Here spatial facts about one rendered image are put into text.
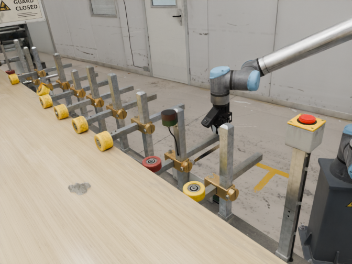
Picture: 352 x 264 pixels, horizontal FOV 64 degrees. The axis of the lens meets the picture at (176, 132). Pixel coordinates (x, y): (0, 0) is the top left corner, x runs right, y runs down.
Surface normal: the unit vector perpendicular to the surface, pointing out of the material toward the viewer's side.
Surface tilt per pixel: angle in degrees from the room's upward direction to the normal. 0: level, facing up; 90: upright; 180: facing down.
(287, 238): 90
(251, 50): 90
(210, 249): 0
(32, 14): 90
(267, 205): 0
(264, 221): 0
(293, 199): 90
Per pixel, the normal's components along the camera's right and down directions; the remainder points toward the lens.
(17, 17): 0.66, 0.32
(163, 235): -0.07, -0.88
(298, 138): -0.74, 0.37
